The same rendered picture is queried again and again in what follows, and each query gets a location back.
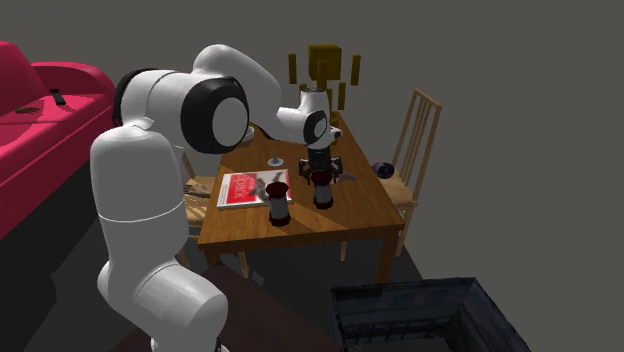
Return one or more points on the wooden slat-back chair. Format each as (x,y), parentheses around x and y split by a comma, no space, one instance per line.
(400,191)

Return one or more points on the red sofa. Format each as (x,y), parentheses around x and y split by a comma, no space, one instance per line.
(44,141)

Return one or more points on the black remote control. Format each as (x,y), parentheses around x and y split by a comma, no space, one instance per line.
(58,97)

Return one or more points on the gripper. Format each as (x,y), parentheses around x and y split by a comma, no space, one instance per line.
(320,158)

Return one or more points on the small grey cone on dish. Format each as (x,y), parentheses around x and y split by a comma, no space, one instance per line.
(276,159)

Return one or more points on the red and white book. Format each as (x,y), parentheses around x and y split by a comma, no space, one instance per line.
(239,191)

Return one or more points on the dark open bin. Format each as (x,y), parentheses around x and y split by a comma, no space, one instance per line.
(390,307)

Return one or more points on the brown thing on chair seat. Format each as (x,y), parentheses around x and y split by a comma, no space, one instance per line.
(197,191)

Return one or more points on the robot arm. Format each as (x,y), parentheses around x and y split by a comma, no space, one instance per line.
(136,185)

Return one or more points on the white bowl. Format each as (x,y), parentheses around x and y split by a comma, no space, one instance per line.
(248,133)

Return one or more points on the yellow wall decoration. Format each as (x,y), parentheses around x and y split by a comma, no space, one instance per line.
(324,61)

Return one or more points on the wooden table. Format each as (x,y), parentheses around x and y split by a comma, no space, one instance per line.
(353,209)

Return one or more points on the purple round thing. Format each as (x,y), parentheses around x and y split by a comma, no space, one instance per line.
(384,169)

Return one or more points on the dark flat thing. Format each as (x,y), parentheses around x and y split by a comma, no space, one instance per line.
(29,110)

